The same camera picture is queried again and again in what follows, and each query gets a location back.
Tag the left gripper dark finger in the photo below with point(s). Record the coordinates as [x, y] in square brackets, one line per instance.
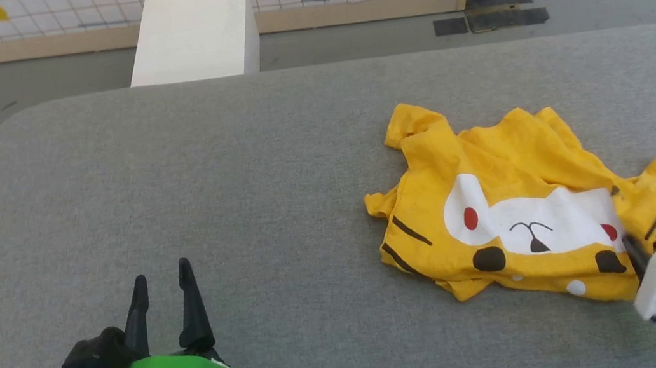
[195, 318]
[137, 320]

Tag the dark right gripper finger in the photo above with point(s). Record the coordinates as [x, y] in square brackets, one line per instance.
[637, 256]

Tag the yellow cartoon face t-shirt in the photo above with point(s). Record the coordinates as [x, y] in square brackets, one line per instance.
[514, 183]

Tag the large black floor mat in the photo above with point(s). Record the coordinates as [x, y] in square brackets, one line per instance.
[504, 18]

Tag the small black floor mat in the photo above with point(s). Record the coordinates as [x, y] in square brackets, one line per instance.
[450, 26]

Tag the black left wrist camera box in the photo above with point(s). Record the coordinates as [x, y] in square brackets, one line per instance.
[99, 360]

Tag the white box pedestal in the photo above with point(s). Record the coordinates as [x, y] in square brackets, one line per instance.
[198, 35]

